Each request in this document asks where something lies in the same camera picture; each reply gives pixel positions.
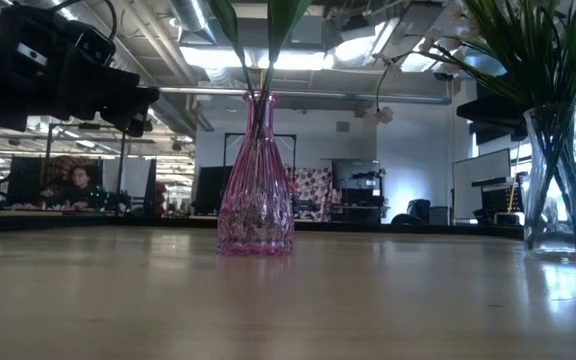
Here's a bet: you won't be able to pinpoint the clear glass vase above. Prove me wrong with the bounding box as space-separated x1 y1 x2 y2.
522 102 576 260

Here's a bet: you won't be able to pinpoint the green stems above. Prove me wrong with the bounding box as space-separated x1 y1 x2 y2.
207 0 263 101

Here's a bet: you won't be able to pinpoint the wall mounted black screen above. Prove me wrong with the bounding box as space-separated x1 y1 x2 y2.
331 158 384 191

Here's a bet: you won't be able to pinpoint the white partition panel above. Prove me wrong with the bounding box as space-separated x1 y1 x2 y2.
102 157 155 214

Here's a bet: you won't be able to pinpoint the polka dot patterned panel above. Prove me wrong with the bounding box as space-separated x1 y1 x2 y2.
292 166 334 219

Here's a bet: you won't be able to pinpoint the black office chair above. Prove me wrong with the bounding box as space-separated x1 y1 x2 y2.
390 198 432 225

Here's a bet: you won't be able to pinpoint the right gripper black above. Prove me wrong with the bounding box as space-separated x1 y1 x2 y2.
456 94 527 144

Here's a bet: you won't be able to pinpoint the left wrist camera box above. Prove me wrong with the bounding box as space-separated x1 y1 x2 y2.
62 19 118 69

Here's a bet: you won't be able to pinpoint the black shelf unit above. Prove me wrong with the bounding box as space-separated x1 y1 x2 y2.
330 188 390 225

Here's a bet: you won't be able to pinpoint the black cable loop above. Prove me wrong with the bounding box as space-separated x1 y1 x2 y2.
50 0 119 29

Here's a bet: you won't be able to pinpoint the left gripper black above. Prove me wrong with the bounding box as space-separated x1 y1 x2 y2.
0 4 161 138

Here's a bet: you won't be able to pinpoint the black background workstation desk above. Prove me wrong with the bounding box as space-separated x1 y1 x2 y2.
471 174 527 226

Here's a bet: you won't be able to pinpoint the person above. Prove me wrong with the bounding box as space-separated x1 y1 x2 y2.
40 165 107 210

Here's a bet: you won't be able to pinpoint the black aluminium table frame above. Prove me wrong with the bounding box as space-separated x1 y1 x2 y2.
0 212 576 240

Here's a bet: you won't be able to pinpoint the white whiteboard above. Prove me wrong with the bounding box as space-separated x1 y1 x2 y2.
451 147 513 221

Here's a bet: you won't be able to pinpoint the black computer monitor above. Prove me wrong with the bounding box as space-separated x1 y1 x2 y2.
193 164 234 217

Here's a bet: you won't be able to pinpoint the white artificial flower bunch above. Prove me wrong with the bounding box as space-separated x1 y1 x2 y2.
372 0 576 254

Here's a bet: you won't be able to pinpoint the large silver ventilation duct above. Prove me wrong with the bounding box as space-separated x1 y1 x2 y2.
65 0 199 136

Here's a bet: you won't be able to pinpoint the grey horizontal ceiling pipe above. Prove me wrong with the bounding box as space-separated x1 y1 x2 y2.
155 84 453 106

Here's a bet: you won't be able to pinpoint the bright ceiling light panel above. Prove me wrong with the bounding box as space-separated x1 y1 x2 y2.
180 44 329 71

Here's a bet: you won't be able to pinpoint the small silver ventilation duct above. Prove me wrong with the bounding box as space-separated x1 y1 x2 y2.
170 0 219 46

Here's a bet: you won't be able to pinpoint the pink ribbed glass vase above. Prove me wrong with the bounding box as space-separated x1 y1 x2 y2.
216 89 297 257

